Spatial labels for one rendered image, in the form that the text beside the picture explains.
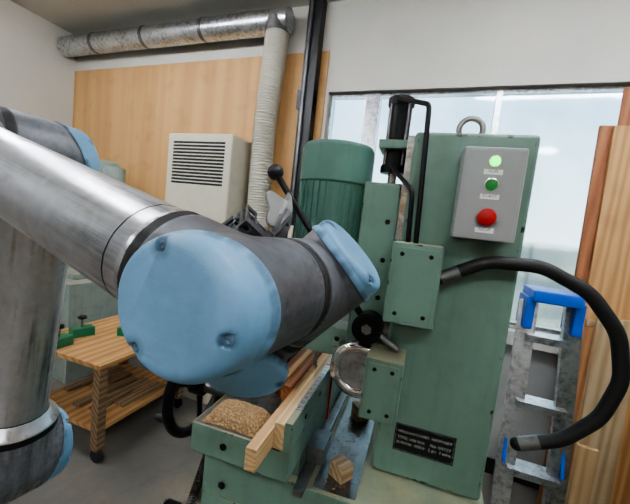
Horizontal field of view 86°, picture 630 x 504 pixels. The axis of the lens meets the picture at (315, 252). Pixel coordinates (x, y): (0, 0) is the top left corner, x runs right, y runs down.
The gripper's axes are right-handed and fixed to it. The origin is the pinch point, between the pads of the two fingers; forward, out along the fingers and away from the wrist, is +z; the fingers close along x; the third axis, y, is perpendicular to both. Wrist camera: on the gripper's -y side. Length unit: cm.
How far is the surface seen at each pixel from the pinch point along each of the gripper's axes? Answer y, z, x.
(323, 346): -34.7, -5.8, 10.3
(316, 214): -10.9, 8.1, -6.9
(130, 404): -69, 55, 158
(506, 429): -125, -5, -11
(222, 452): -22.9, -26.8, 29.7
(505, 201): -19.1, -11.1, -37.9
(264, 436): -20.7, -29.1, 17.1
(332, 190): -9.0, 9.6, -12.9
